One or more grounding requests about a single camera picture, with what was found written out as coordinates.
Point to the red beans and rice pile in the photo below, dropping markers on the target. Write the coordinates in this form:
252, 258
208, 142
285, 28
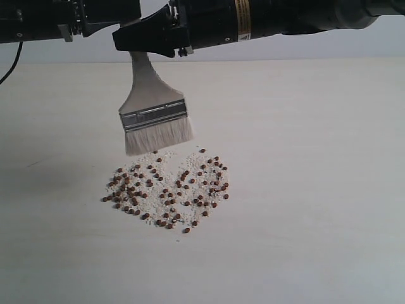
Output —
164, 194

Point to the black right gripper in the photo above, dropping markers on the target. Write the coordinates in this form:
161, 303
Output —
204, 24

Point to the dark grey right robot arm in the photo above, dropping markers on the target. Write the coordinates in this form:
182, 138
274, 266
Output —
354, 14

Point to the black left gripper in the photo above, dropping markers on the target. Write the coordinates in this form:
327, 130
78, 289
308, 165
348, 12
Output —
23, 21

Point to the white paint brush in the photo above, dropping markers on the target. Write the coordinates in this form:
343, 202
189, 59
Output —
154, 115

